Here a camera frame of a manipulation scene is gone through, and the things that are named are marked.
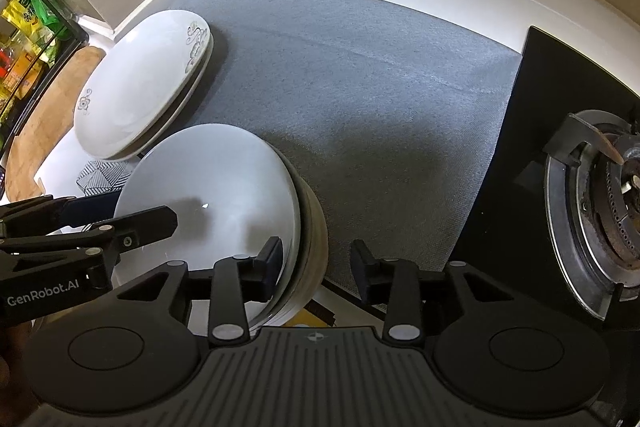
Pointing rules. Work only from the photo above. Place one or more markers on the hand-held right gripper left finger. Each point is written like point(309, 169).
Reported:
point(272, 259)

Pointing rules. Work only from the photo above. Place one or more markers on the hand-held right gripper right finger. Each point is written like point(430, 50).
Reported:
point(359, 259)

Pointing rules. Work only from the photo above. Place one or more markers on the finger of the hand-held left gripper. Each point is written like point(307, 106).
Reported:
point(90, 209)
point(150, 224)

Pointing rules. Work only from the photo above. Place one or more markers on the small white bowl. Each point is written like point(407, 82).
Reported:
point(210, 187)

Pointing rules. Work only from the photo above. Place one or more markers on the white floral plate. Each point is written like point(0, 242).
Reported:
point(194, 88)
point(140, 82)

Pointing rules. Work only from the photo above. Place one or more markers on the black white patterned trivet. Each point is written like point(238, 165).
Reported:
point(100, 177)

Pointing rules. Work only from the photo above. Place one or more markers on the yellow black box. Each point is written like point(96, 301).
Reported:
point(310, 319)

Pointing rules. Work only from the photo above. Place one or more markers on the round wooden cutting board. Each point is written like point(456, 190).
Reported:
point(50, 117)

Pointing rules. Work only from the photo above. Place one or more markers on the orange yellow snack packet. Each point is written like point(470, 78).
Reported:
point(20, 77)

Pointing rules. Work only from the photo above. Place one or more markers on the black gas stove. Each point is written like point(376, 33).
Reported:
point(505, 207)

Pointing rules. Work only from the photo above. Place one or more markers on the grey fabric mat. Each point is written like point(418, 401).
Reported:
point(350, 82)

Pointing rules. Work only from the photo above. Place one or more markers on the green yellow snack packet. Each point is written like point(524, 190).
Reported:
point(30, 12)

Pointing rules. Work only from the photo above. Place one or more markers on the steel gas burner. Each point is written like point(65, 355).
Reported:
point(600, 217)

